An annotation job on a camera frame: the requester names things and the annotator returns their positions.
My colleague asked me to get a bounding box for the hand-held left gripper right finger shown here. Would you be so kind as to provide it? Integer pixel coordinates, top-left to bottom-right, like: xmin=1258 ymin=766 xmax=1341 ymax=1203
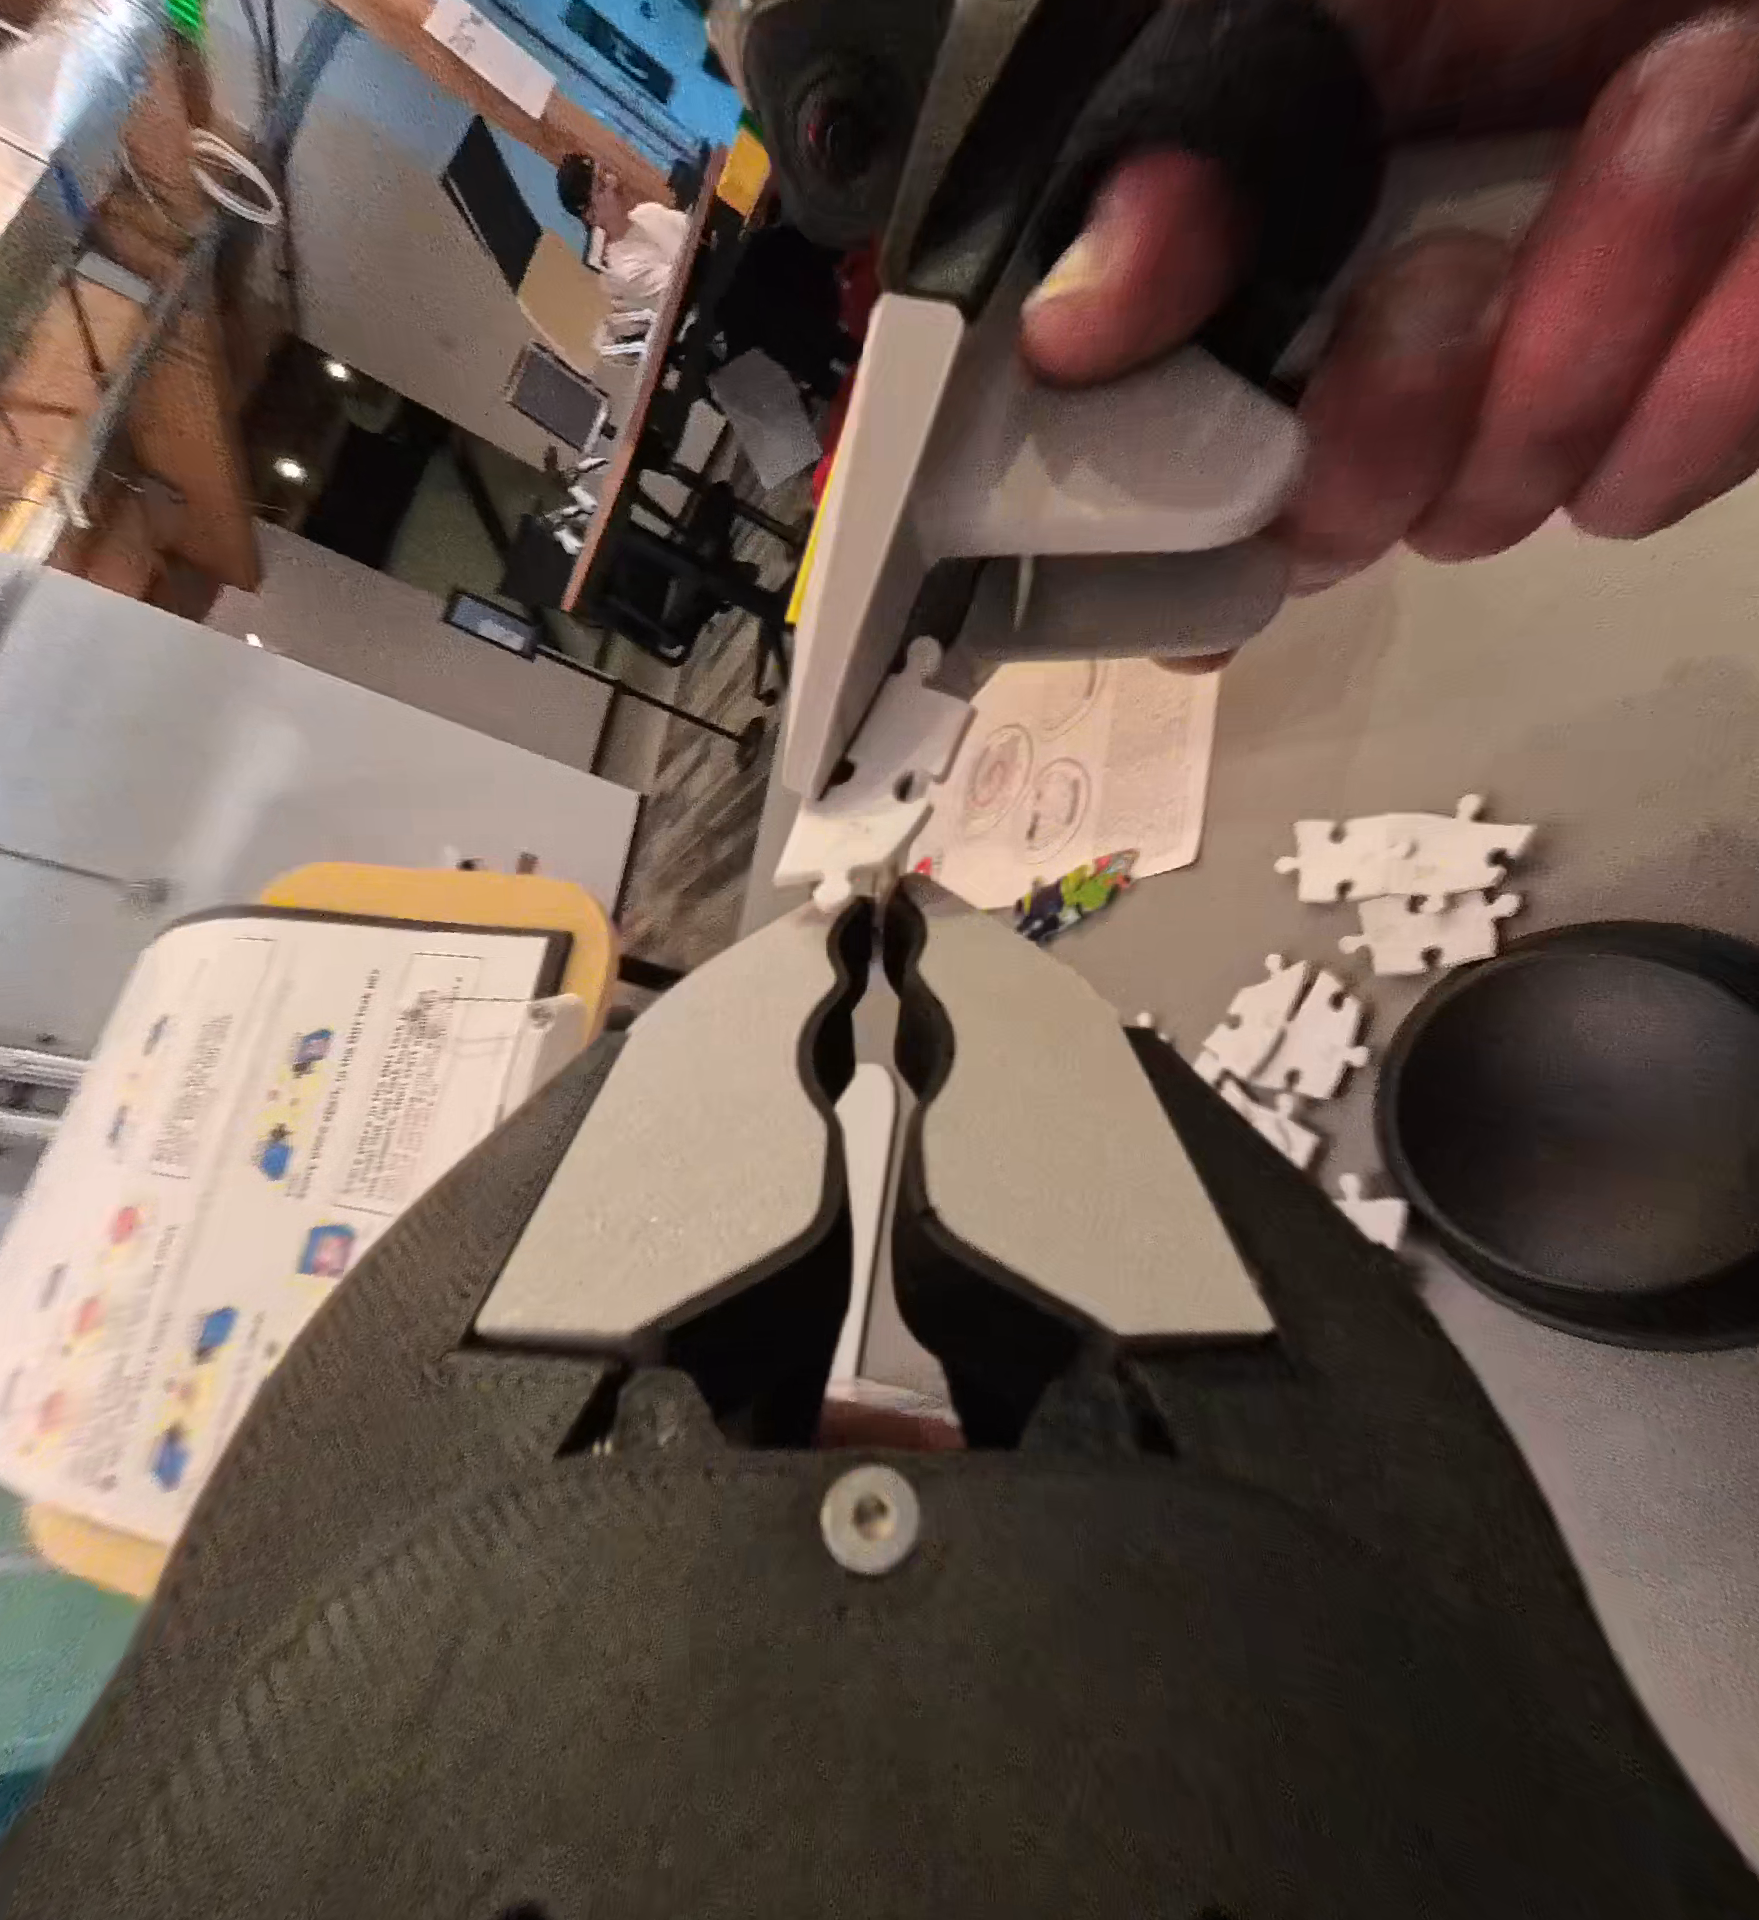
xmin=893 ymin=877 xmax=1282 ymax=1449

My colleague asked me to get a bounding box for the person's right hand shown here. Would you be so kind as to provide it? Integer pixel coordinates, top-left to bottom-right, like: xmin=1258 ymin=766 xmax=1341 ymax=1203
xmin=1020 ymin=0 xmax=1759 ymax=597

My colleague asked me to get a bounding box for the white instruction leaflet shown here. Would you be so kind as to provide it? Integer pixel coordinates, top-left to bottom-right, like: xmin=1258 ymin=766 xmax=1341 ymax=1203
xmin=908 ymin=651 xmax=1225 ymax=915

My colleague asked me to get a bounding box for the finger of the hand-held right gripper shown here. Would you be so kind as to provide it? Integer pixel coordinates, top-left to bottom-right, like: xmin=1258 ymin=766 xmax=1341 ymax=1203
xmin=950 ymin=542 xmax=1292 ymax=668
xmin=779 ymin=291 xmax=1310 ymax=805

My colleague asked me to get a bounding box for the small puzzle piece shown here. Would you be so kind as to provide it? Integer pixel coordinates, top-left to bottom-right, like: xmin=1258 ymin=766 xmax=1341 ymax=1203
xmin=773 ymin=779 xmax=939 ymax=915
xmin=818 ymin=636 xmax=977 ymax=820

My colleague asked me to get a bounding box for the white paper sheet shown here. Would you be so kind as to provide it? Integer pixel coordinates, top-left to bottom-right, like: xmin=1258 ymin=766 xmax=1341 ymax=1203
xmin=704 ymin=346 xmax=833 ymax=494

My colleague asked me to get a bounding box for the printed instruction sheet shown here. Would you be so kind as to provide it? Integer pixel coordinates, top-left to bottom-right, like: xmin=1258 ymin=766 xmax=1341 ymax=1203
xmin=0 ymin=915 xmax=582 ymax=1547

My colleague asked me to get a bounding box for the black round ball stand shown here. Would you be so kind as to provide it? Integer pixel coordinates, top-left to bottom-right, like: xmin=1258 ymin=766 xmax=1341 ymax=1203
xmin=1376 ymin=919 xmax=1759 ymax=1351

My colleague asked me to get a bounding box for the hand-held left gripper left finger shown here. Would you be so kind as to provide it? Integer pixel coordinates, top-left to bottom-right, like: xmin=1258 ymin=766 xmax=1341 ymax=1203
xmin=470 ymin=893 xmax=882 ymax=1449

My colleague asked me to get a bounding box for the long wooden work table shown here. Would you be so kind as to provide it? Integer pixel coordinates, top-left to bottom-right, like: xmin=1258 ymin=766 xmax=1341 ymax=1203
xmin=560 ymin=136 xmax=761 ymax=620

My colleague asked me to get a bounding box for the green yellow puzzle piece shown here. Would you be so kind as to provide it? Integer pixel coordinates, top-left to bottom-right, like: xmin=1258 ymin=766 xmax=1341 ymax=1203
xmin=1016 ymin=849 xmax=1141 ymax=944

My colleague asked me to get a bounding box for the light wooden board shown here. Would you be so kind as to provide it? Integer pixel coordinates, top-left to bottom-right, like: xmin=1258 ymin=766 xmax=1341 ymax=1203
xmin=26 ymin=861 xmax=626 ymax=1604

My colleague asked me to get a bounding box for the group of face-down puzzle pieces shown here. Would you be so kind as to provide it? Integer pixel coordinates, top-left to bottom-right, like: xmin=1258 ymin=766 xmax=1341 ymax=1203
xmin=1126 ymin=791 xmax=1540 ymax=1253

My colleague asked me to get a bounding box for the person's left hand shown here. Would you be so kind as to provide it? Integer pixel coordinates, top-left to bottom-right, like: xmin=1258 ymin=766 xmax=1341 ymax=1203
xmin=818 ymin=1399 xmax=971 ymax=1455

